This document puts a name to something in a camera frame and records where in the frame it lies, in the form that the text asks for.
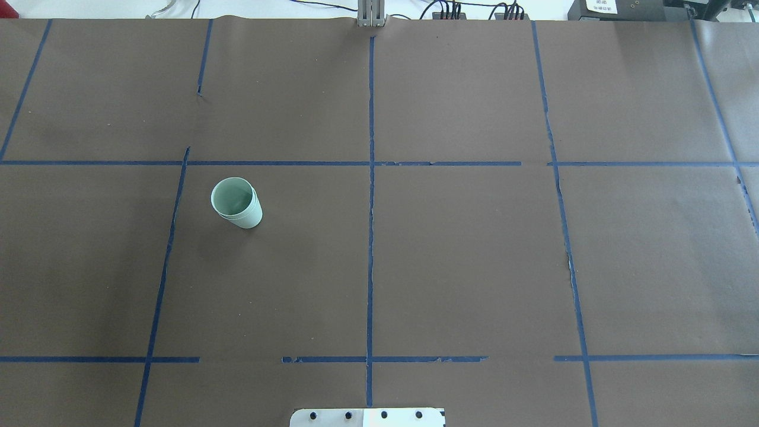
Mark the white metal base plate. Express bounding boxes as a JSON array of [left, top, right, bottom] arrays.
[[289, 407, 447, 426]]

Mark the grey aluminium post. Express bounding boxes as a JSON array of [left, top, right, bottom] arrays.
[[357, 0, 387, 28]]

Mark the black device with label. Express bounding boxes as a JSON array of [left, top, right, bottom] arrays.
[[567, 1, 690, 22]]

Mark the black power strip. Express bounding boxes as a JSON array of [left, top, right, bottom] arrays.
[[432, 9, 467, 21], [493, 9, 530, 21]]

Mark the black cable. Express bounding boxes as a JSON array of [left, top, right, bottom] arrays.
[[291, 0, 359, 11]]

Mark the brown paper table cover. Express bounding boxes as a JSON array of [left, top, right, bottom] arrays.
[[2, 16, 757, 426]]

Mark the black power strip left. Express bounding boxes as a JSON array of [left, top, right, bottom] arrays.
[[432, 9, 467, 21]]

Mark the light green plastic cup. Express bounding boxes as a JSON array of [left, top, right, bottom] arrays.
[[211, 177, 263, 222]]

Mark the black power strip right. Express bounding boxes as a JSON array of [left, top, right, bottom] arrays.
[[493, 9, 530, 21]]

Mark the blue tape strip lengthwise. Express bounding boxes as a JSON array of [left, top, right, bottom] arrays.
[[133, 146, 192, 426]]

